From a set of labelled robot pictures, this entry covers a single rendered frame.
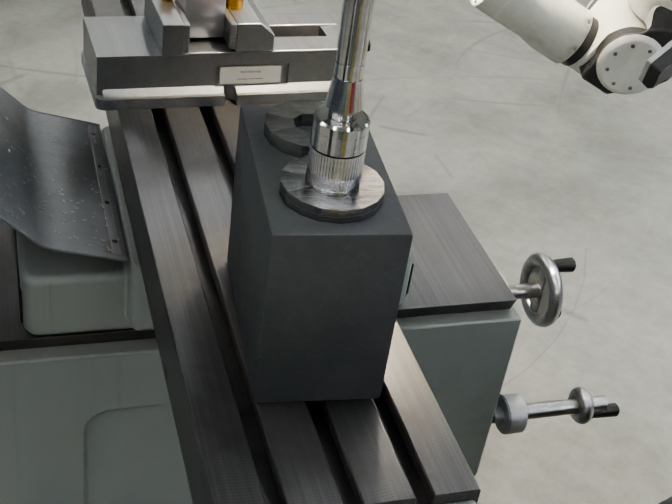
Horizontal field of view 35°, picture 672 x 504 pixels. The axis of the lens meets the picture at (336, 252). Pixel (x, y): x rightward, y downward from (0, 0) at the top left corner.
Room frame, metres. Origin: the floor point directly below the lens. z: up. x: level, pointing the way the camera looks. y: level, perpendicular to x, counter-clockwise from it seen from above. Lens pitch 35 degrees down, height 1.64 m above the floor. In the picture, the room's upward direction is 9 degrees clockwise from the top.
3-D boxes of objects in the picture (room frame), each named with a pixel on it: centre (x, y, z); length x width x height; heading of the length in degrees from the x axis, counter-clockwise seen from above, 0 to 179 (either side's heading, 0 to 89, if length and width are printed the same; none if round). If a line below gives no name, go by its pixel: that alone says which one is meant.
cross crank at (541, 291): (1.36, -0.29, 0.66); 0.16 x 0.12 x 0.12; 111
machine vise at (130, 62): (1.33, 0.20, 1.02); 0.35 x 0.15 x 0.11; 114
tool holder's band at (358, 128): (0.78, 0.01, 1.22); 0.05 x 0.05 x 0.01
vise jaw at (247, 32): (1.34, 0.17, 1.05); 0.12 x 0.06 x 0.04; 24
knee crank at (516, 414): (1.24, -0.37, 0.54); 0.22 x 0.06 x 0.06; 111
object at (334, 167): (0.78, 0.01, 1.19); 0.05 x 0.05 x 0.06
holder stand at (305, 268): (0.83, 0.03, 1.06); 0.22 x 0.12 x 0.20; 16
